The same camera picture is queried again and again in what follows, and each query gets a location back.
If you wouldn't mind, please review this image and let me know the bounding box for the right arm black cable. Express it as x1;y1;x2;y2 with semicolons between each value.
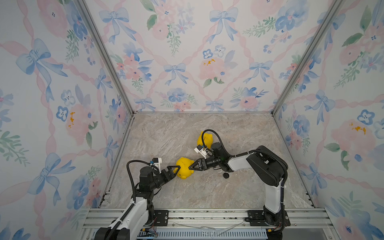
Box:
200;129;289;211

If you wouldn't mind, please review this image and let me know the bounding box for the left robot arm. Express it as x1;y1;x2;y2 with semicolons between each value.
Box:
95;160;181;240

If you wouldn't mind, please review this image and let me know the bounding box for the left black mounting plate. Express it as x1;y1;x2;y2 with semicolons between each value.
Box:
147;210;170;227

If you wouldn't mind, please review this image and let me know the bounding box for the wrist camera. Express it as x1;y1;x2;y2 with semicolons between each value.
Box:
151;158;162;172
194;145;208;159

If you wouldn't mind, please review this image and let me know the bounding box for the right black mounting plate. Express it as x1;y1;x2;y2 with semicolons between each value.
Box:
244;210;282;228

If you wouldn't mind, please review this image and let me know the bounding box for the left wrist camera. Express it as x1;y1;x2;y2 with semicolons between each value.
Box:
151;158;162;172

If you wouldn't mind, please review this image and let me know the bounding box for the yellow piggy bank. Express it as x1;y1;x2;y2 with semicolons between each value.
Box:
176;158;194;180
197;133;214;149

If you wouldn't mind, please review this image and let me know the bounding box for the right aluminium corner post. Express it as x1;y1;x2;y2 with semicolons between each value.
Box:
271;0;344;117

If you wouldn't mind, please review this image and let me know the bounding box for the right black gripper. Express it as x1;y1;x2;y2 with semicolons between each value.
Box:
189;156;221;171

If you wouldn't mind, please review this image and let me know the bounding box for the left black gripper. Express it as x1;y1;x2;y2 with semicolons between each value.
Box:
149;165;179;191

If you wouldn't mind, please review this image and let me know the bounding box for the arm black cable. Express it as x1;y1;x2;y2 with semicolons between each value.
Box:
200;129;289;211
107;159;158;240

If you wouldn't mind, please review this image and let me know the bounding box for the left aluminium corner post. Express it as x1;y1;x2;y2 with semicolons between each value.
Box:
74;0;134;116

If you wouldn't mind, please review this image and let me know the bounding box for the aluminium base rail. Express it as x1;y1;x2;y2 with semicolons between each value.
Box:
78;208;340;240

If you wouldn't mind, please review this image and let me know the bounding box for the aluminium corner post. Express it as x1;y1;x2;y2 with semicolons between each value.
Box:
271;0;344;117
74;0;134;116

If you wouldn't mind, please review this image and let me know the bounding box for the black mounting plate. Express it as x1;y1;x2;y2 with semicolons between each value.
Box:
147;210;170;227
244;210;282;228

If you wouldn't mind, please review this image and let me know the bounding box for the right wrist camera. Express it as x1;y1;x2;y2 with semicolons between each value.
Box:
194;145;208;159

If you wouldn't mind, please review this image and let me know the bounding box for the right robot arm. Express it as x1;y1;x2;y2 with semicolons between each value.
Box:
189;143;288;231

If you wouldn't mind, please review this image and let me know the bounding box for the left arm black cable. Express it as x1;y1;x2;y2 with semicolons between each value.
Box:
107;159;158;240

